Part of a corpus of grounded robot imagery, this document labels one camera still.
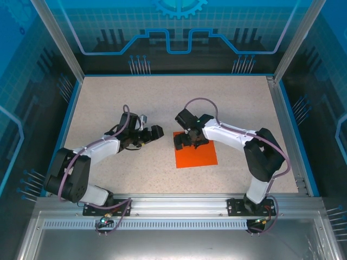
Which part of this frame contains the orange paper sheet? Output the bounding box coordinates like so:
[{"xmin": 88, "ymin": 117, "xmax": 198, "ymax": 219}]
[{"xmin": 172, "ymin": 131, "xmax": 219, "ymax": 169}]

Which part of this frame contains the grey metal tray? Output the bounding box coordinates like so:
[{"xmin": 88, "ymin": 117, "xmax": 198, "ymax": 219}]
[{"xmin": 16, "ymin": 211, "xmax": 341, "ymax": 260}]

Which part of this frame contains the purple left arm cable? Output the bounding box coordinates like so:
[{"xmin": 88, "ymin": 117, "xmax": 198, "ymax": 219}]
[{"xmin": 57, "ymin": 104, "xmax": 134, "ymax": 237}]

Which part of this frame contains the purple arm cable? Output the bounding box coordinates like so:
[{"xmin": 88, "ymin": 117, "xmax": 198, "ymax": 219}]
[
  {"xmin": 57, "ymin": 104, "xmax": 134, "ymax": 237},
  {"xmin": 185, "ymin": 97, "xmax": 291, "ymax": 235}
]

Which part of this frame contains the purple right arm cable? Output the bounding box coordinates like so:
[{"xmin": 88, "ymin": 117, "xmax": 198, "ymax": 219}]
[{"xmin": 185, "ymin": 97, "xmax": 291, "ymax": 235}]

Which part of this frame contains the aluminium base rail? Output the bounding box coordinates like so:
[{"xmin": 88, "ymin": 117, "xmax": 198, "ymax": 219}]
[{"xmin": 35, "ymin": 192, "xmax": 325, "ymax": 219}]

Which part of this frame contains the slotted grey cable duct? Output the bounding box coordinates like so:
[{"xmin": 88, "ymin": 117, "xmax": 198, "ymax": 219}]
[{"xmin": 42, "ymin": 219, "xmax": 249, "ymax": 230}]

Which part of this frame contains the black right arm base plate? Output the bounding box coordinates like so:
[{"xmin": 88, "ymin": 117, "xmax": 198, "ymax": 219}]
[{"xmin": 227, "ymin": 197, "xmax": 275, "ymax": 217}]

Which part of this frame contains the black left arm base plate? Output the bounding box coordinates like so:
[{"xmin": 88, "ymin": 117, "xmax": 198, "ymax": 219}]
[{"xmin": 82, "ymin": 199, "xmax": 133, "ymax": 217}]

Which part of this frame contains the aluminium side rail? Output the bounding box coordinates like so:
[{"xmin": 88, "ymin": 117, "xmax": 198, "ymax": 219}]
[{"xmin": 266, "ymin": 75, "xmax": 310, "ymax": 196}]

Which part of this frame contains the aluminium frame post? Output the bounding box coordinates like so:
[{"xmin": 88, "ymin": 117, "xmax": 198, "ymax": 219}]
[
  {"xmin": 29, "ymin": 0, "xmax": 85, "ymax": 82},
  {"xmin": 273, "ymin": 0, "xmax": 327, "ymax": 83}
]

